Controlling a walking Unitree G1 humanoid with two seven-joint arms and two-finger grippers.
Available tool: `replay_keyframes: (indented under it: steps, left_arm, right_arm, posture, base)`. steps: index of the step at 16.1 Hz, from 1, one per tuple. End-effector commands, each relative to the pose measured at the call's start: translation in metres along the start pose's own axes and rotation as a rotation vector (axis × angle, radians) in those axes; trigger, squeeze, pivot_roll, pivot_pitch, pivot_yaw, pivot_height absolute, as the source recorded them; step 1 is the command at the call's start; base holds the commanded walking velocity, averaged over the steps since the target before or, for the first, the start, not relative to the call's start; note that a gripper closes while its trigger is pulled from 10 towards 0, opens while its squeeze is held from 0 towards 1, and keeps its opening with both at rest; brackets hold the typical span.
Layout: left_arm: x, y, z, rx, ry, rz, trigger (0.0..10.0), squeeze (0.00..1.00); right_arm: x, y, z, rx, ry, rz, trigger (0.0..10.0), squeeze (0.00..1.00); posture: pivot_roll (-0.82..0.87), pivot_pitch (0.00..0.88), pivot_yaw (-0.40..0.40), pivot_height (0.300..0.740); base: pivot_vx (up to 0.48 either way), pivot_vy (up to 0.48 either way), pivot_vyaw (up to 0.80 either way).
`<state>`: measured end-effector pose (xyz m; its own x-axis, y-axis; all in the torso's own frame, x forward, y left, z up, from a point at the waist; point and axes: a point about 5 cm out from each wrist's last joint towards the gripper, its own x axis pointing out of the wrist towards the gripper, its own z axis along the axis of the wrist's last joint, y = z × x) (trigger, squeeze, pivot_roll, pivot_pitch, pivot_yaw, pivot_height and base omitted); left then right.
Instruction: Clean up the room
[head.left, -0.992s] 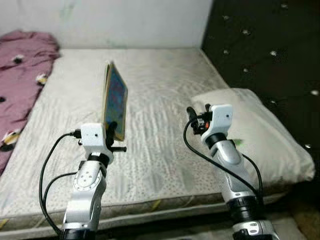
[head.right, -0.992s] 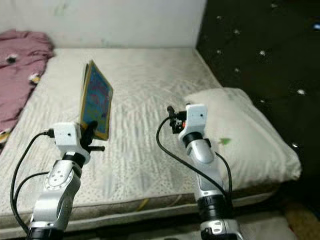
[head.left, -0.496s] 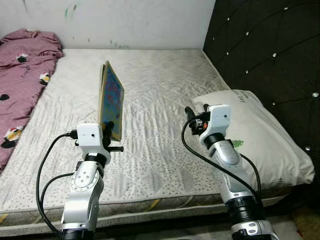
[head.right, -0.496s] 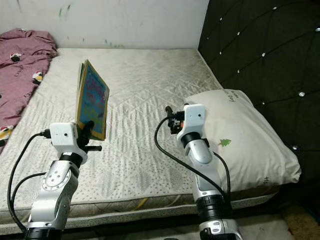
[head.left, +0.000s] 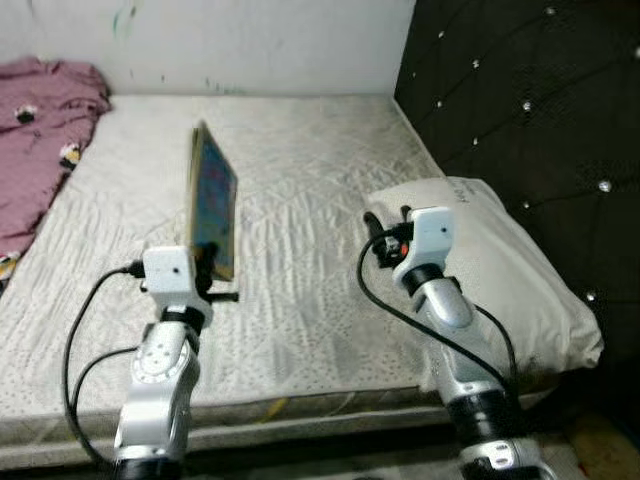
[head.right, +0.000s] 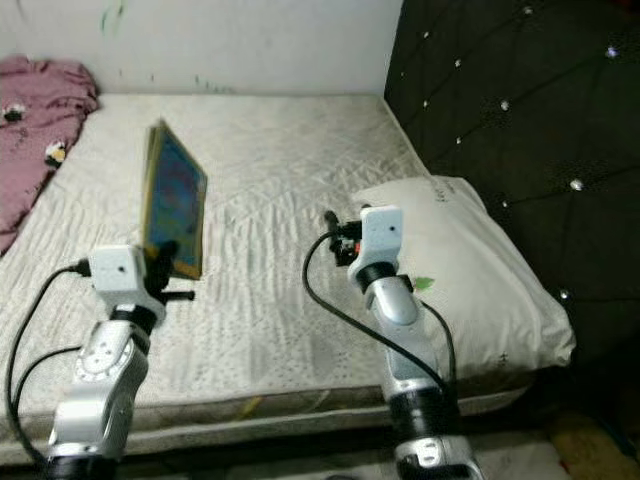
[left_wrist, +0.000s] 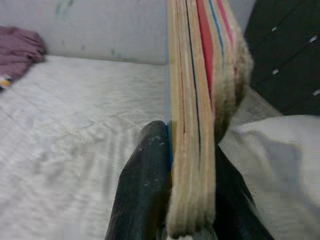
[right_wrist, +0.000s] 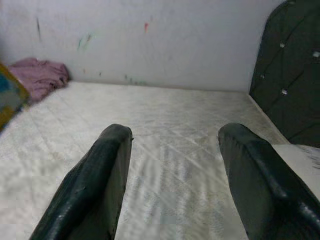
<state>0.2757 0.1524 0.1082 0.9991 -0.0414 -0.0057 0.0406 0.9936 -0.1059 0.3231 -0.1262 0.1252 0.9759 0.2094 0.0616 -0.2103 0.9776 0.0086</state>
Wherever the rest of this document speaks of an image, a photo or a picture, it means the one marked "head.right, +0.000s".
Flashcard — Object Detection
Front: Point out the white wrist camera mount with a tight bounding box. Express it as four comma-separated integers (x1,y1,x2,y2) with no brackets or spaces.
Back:
352,204,407,276
87,245,161,323

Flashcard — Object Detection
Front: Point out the white quilted mattress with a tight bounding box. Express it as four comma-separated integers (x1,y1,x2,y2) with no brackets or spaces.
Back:
0,93,576,466

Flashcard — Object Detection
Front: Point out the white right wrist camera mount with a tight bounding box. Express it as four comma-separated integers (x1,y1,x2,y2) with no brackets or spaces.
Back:
352,204,407,276

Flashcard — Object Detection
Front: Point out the black tufted headboard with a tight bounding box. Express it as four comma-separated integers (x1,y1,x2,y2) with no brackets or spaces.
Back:
382,0,640,411

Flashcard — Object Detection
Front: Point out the white pillow green tree print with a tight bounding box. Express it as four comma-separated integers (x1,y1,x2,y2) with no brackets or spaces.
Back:
350,175,578,381

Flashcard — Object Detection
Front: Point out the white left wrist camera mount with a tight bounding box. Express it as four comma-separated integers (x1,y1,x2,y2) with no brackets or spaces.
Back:
87,245,161,323

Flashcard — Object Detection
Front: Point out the blue yellow picture book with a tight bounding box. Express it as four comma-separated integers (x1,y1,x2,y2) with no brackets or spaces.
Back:
142,120,209,281

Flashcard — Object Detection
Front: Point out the purple cartoon print blanket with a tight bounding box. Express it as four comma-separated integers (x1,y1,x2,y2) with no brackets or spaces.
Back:
0,55,101,256

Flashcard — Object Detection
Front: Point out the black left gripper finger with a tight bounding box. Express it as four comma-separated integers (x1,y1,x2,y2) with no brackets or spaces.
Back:
150,240,176,291

